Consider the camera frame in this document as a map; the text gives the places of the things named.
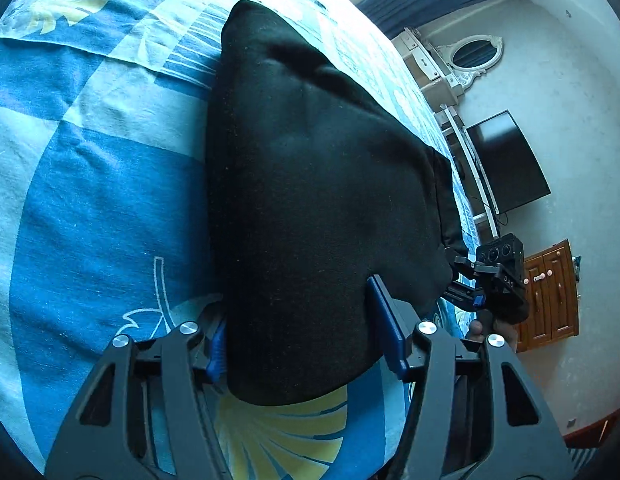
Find white vanity dresser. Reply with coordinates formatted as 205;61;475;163
390;27;483;107

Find oval white-framed mirror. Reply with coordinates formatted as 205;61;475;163
436;34;505;92

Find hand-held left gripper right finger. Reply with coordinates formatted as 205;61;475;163
366;274;576;480

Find black pants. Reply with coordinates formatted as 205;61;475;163
205;0;468;406

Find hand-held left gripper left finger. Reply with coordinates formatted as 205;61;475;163
44;319;235;480

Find person's right hand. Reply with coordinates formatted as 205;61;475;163
465;309;521;357

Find white television stand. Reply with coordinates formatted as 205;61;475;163
437;104;501;241

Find black television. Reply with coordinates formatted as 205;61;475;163
465;109;551;215

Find blue patterned bedsheet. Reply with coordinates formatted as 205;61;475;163
0;0;490;480

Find brown wooden cabinet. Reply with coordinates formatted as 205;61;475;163
514;239;581;354

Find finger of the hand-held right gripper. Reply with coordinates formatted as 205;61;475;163
441;282;479;307
452;255;478;279

